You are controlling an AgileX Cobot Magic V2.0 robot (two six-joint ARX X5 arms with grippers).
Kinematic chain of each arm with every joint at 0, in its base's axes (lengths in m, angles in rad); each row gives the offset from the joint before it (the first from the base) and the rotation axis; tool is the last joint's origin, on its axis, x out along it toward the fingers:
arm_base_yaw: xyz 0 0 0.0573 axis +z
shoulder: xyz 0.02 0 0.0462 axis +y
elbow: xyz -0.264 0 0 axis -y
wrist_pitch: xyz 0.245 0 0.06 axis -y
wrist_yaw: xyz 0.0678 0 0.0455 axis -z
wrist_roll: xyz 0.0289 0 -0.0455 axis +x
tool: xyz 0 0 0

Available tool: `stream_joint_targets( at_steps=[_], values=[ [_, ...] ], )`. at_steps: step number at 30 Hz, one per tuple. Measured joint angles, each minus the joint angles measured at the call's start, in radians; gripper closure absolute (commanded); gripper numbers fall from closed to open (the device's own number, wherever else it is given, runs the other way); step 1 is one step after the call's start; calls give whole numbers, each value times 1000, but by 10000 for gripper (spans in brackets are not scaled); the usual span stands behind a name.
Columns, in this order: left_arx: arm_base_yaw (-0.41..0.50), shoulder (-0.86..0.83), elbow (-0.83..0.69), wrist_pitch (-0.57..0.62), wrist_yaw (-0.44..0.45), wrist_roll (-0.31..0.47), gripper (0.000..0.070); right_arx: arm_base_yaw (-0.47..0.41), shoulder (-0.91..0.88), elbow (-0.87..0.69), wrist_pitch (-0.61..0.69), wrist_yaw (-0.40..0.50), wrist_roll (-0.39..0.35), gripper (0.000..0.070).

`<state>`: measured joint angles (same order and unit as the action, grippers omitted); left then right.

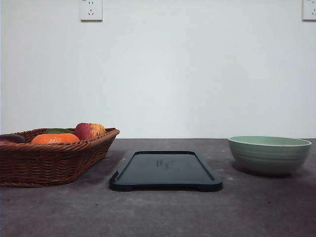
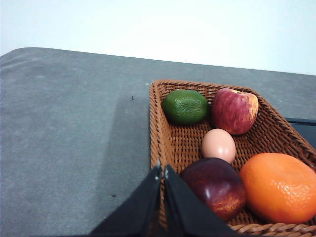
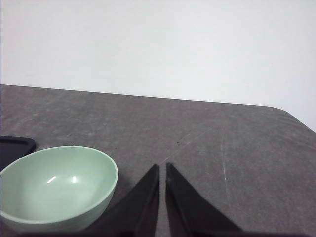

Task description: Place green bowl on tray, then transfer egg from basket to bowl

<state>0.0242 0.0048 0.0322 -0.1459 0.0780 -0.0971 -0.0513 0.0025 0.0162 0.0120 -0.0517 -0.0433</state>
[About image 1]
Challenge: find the light green ceramic bowl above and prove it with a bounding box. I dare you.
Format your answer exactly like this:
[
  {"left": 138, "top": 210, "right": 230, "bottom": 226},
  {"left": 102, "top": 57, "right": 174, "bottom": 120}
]
[{"left": 229, "top": 136, "right": 312, "bottom": 176}]

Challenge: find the white wall socket right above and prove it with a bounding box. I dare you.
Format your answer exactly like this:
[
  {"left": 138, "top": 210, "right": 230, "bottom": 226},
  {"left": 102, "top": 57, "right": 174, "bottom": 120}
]
[{"left": 302, "top": 0, "right": 316, "bottom": 20}]

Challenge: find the white wall socket left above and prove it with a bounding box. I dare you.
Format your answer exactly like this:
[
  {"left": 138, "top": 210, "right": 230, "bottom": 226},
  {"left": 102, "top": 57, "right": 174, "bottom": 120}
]
[{"left": 79, "top": 0, "right": 103, "bottom": 23}]

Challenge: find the brown wicker basket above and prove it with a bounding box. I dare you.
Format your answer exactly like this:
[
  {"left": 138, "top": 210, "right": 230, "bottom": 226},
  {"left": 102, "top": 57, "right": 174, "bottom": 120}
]
[{"left": 0, "top": 127, "right": 120, "bottom": 187}]

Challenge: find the green fruit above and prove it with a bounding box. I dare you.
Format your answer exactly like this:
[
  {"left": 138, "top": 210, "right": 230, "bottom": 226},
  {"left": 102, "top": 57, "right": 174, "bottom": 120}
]
[{"left": 43, "top": 128, "right": 73, "bottom": 134}]

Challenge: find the dark purple fruit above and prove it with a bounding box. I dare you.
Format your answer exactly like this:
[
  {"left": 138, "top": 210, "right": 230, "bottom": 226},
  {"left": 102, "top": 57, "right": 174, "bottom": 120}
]
[{"left": 0, "top": 134, "right": 25, "bottom": 143}]

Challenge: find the orange tangerine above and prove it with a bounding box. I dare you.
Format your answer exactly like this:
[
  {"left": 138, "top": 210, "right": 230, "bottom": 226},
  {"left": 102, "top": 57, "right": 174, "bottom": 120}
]
[{"left": 31, "top": 133, "right": 80, "bottom": 144}]

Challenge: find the dark blue rectangular tray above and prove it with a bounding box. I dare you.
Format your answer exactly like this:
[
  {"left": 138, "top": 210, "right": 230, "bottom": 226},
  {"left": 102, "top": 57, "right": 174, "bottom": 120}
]
[{"left": 110, "top": 151, "right": 223, "bottom": 192}]

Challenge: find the red yellow apple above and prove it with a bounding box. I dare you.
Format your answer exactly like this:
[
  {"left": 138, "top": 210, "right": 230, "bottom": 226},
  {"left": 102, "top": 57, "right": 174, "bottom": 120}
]
[{"left": 75, "top": 122, "right": 106, "bottom": 140}]

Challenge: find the white wall socket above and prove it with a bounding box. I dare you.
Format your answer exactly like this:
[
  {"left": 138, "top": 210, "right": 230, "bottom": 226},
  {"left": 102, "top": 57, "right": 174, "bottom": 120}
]
[
  {"left": 79, "top": 0, "right": 103, "bottom": 23},
  {"left": 302, "top": 0, "right": 316, "bottom": 20}
]

